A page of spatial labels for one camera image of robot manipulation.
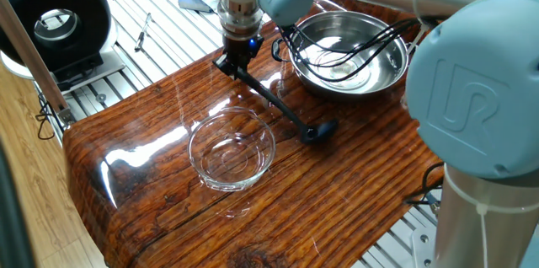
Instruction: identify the thin black cable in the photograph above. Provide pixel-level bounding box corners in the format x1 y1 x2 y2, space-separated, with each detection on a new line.
35 92 58 141

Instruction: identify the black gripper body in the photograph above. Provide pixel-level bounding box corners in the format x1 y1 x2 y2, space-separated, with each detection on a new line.
222 34 265 69

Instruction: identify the steel pan with black handles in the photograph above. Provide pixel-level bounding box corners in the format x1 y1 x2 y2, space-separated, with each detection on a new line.
288 10 409 100

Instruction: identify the black base cable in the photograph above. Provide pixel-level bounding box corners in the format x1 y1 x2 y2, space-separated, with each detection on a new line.
403 161 446 206

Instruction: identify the dark foreground frame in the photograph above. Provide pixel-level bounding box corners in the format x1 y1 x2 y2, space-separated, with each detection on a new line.
0 139 35 268

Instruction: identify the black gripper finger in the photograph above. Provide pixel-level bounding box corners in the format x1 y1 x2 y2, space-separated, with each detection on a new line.
233 63 252 80
212 53 237 78

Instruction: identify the white zip tie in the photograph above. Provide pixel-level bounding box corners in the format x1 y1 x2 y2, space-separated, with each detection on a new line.
442 164 539 268

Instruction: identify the black ladle with red accents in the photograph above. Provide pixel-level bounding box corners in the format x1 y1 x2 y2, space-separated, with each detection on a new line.
233 67 339 145

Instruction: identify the black ring light on stand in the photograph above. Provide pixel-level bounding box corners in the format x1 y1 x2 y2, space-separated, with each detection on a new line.
0 0 126 94

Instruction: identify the clear glass bowl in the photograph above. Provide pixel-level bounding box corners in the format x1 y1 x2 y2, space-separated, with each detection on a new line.
187 106 277 192

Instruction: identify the brown wooden beam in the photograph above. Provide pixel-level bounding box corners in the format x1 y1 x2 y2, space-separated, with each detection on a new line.
0 0 77 128

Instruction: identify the glossy wood grain table mat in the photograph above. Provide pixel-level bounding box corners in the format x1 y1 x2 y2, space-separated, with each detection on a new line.
61 0 447 268

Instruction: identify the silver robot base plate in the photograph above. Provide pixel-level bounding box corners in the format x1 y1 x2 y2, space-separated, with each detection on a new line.
410 225 439 268

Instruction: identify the black gripper cable bundle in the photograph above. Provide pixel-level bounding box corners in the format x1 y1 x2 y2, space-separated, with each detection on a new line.
271 17 422 83

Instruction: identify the small screwdriver tool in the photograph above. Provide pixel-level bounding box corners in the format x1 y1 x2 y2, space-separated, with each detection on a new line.
134 12 152 53

